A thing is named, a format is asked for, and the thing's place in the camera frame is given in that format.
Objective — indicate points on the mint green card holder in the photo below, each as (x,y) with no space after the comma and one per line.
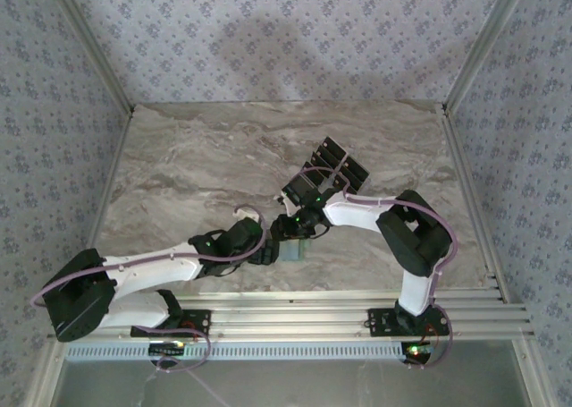
(295,252)

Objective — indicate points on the black credit card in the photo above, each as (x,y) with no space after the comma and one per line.
(353,175)
(314,171)
(356,166)
(352,183)
(336,146)
(329,155)
(322,162)

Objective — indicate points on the black battery tray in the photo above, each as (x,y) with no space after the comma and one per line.
(345,162)

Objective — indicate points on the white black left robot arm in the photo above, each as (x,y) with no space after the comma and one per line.
(152,266)

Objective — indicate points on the aluminium extrusion base rails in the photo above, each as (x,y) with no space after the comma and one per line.
(290,317)

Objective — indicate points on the circuit board with green light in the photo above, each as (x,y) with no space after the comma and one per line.
(167,349)
(418,351)

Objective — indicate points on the grey metal sheet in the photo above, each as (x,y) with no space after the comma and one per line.
(313,384)

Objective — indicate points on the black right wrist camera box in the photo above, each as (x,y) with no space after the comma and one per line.
(304,190)

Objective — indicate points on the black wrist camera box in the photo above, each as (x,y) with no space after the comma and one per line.
(304,190)
(243,237)

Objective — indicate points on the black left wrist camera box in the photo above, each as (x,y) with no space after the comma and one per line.
(243,237)

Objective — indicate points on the aluminium table edge rail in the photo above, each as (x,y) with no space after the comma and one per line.
(467,179)

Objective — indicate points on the aluminium corner post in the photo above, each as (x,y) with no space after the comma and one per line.
(482,44)
(95,44)

